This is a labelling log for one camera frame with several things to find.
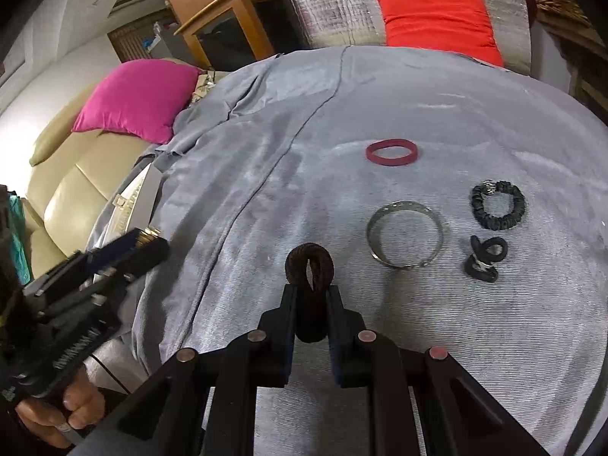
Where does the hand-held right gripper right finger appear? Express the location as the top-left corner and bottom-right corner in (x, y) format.
(325, 285), (552, 456)

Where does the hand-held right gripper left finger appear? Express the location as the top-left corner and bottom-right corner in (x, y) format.
(71, 285), (300, 456)

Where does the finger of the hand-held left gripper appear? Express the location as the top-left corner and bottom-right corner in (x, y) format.
(102, 236), (171, 290)
(88, 228), (161, 269)

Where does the brown hair tie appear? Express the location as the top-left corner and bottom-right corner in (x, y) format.
(284, 242), (334, 344)

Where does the silver bangle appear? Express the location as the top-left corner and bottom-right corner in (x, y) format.
(367, 200), (444, 271)

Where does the small black hair tie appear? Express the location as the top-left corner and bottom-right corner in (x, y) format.
(464, 235), (509, 283)

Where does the maroon ribbed bracelet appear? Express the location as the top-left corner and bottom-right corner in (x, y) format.
(366, 138), (419, 167)

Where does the black scrunchie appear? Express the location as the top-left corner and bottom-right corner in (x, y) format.
(470, 179), (527, 233)

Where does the person's left hand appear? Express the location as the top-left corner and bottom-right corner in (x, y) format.
(16, 368), (106, 450)

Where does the beige leather sofa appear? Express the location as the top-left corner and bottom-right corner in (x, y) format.
(21, 57), (224, 290)

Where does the teal cloth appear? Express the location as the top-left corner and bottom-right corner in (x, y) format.
(7, 194), (31, 282)

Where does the grey blanket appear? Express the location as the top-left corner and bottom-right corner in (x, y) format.
(88, 45), (608, 456)

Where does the pink cushion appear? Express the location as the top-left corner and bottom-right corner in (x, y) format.
(71, 59), (203, 146)

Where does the beige fringed cloth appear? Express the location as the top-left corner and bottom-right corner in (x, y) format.
(189, 70), (217, 105)

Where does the brown slatted panel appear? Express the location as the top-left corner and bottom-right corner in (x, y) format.
(107, 14), (165, 63)

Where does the wooden cabinet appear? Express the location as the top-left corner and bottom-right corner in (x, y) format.
(161, 0), (314, 70)

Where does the silver foil sheet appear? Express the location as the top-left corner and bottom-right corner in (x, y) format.
(271, 0), (535, 77)

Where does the red cushion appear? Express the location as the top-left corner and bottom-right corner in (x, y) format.
(376, 0), (505, 68)

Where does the wicker furniture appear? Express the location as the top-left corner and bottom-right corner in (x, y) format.
(518, 0), (608, 105)

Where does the black cable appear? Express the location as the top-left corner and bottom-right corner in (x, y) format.
(88, 354), (131, 396)

